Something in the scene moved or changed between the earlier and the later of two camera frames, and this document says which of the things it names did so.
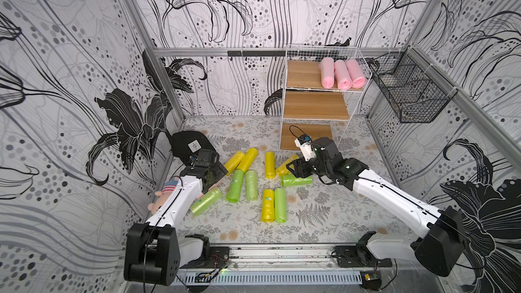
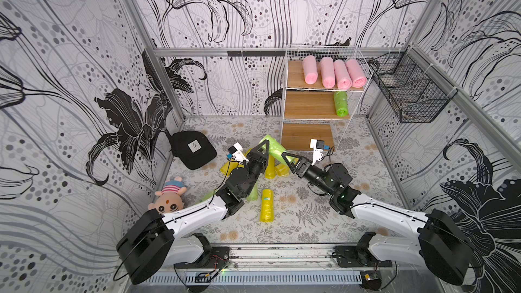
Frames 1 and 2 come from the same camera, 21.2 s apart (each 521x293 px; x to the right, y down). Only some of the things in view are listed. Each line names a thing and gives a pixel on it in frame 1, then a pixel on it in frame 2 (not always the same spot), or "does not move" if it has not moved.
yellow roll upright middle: (269, 165) does not move
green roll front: (280, 205) → (276, 149)
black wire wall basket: (415, 93) does not move
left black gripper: (220, 169) → (259, 158)
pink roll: (327, 66) does not move
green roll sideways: (291, 180) → (341, 103)
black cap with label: (185, 144) does not move
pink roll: (358, 79) does not move
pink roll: (344, 81) does not move
